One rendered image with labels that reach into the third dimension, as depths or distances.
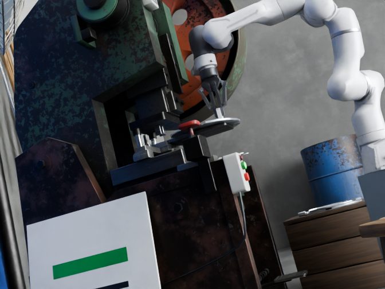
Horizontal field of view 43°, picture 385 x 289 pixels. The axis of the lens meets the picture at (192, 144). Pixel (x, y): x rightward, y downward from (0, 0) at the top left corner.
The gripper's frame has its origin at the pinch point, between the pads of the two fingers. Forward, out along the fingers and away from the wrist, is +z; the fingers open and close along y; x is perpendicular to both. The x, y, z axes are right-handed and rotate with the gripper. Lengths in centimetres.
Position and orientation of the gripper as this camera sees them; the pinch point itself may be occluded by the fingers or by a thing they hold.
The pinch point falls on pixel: (220, 116)
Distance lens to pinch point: 196.4
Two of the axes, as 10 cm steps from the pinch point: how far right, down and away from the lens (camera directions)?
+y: 9.2, -2.9, -2.6
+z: 2.5, 9.5, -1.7
